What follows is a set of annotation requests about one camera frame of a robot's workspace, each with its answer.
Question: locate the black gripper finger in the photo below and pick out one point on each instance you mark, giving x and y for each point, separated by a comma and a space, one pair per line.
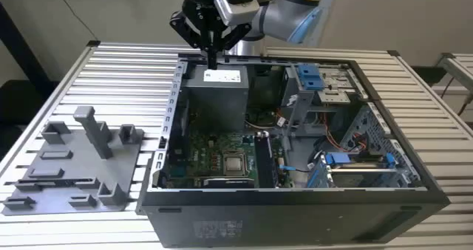
236, 36
186, 29

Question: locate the black RAM stick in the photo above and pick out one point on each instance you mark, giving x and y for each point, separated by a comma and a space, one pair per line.
55, 182
265, 161

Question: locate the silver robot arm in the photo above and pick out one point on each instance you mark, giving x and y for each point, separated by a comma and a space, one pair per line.
280, 9

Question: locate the blue disk carrier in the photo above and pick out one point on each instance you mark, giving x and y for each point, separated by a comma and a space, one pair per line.
308, 72

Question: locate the grey power supply unit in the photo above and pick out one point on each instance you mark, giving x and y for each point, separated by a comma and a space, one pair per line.
216, 106

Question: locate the white plug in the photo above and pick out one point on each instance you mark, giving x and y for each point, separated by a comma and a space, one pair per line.
292, 99

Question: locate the black case fan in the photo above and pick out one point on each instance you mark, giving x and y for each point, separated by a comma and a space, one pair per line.
260, 117

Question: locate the grey metal drive cage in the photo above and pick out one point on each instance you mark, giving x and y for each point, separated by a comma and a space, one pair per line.
302, 103

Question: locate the green motherboard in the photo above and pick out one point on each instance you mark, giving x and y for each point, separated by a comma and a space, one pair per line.
198, 153

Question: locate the silver CPU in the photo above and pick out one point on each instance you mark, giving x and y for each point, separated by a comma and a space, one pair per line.
233, 164

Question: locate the CPU socket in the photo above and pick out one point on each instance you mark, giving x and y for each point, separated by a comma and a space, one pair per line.
222, 164

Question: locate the perforated metal cage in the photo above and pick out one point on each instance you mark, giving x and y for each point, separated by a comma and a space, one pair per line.
373, 128

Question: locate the black graphics card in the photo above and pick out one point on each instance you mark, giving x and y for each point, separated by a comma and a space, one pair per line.
229, 183

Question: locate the black box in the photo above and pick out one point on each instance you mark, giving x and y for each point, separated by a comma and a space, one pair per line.
428, 75

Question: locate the grey parts rack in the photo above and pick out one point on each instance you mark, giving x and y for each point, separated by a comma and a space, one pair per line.
81, 161

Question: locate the hard disk in blue carrier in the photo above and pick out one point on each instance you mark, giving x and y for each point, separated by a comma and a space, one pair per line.
350, 178

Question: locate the metal slat side table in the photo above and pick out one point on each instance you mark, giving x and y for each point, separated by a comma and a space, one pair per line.
458, 67

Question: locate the black PC case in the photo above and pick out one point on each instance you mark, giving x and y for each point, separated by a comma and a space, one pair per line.
258, 219

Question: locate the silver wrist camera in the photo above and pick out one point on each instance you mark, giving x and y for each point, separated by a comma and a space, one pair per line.
236, 10

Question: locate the black slanted post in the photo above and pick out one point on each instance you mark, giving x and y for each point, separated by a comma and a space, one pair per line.
20, 40

